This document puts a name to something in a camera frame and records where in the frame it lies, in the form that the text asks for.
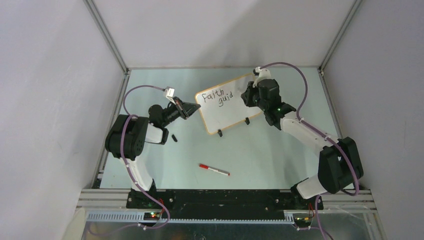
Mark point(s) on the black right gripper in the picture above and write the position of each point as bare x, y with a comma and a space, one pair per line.
246, 96

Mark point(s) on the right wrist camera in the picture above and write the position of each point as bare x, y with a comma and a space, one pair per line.
261, 74

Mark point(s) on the black marker cap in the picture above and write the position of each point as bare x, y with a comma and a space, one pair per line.
174, 138

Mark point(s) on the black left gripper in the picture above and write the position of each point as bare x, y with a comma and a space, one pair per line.
185, 109

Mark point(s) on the red whiteboard marker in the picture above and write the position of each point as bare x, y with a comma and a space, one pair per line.
203, 166

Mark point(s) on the white whiteboard yellow frame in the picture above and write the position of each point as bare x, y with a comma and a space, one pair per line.
221, 106

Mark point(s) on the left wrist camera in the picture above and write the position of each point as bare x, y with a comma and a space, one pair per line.
169, 94

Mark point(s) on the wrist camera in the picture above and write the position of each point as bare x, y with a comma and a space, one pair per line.
261, 74
169, 94

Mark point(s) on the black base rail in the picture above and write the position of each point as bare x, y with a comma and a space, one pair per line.
238, 205

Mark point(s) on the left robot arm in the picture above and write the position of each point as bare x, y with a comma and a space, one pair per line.
129, 134

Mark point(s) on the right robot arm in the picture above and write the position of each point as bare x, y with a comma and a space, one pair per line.
339, 163

